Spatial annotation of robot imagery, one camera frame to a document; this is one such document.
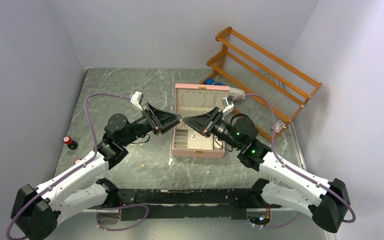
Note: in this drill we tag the orange wooden rack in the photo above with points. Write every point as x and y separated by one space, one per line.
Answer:
270 80

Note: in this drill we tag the white flat carton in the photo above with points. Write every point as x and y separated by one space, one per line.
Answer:
235 92

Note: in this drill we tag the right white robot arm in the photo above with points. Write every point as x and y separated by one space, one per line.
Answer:
325 202

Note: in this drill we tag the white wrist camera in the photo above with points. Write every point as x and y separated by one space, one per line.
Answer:
136 100
228 104

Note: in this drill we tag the thin silver bangle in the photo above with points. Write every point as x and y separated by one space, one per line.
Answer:
143 140

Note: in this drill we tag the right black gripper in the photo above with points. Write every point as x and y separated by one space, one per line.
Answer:
200 123

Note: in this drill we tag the blue box left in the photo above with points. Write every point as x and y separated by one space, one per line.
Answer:
210 81

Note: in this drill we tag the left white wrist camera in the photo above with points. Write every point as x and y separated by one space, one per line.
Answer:
136 100

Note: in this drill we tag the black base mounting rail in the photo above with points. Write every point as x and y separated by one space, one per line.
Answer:
233 203

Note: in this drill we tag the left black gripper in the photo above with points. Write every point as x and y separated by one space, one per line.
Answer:
165 120

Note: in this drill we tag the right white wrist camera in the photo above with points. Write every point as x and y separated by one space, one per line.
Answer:
228 104

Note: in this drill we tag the small red white box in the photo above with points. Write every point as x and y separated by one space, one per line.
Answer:
280 125

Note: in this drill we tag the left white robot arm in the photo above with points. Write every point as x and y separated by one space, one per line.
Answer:
37 211

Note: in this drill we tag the red emergency stop button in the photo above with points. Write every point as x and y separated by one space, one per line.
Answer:
70 143

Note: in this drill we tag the pink jewelry box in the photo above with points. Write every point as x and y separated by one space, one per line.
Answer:
192 100

